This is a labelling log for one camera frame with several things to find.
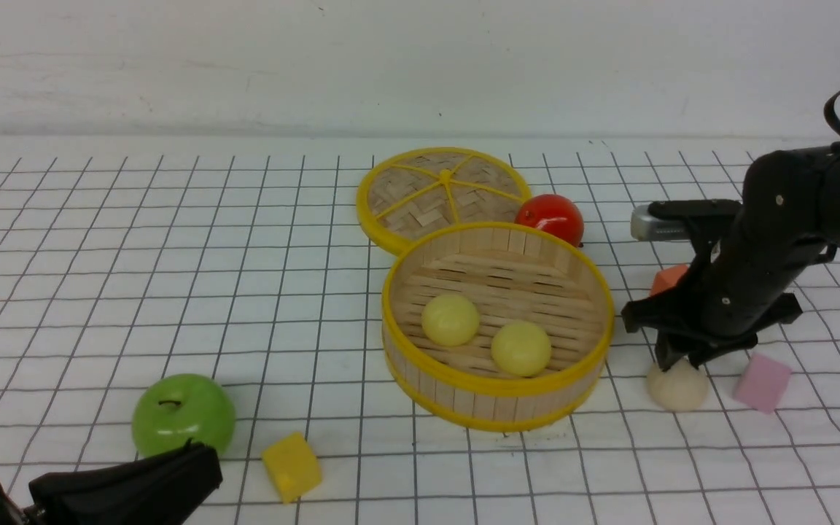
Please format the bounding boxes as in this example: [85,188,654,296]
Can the green apple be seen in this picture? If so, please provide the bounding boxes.
[131,373,236,456]

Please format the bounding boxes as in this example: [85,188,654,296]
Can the red tomato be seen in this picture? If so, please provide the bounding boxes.
[514,193,586,248]

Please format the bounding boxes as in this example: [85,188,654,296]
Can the pink cube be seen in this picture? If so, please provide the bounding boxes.
[733,353,793,414]

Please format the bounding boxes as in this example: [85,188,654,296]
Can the white grid tablecloth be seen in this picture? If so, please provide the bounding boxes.
[0,144,840,524]

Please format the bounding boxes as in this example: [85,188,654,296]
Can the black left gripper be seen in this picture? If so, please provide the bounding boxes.
[0,441,223,525]

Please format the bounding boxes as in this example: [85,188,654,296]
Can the yellow bun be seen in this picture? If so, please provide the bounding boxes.
[490,320,553,378]
[421,293,480,348]

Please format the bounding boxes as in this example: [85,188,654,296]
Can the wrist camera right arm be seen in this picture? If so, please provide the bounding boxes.
[630,199,742,243]

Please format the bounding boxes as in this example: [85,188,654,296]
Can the yellow cube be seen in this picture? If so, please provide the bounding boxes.
[261,432,323,505]

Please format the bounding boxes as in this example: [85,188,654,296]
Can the yellow bun front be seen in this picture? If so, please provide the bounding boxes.
[490,320,553,378]

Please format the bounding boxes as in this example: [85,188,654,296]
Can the woven bamboo steamer lid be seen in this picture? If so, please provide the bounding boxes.
[354,147,532,255]

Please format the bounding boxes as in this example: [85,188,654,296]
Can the bamboo steamer tray yellow rim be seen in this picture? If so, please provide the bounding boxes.
[381,222,615,433]

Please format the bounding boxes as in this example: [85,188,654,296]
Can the orange cube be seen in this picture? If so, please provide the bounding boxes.
[649,265,689,296]

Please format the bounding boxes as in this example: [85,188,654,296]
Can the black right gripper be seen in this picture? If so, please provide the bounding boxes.
[621,222,804,372]

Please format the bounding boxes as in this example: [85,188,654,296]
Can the beige bun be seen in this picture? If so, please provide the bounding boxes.
[646,359,710,413]

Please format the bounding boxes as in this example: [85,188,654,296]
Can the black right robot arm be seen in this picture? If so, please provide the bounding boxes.
[621,147,840,371]

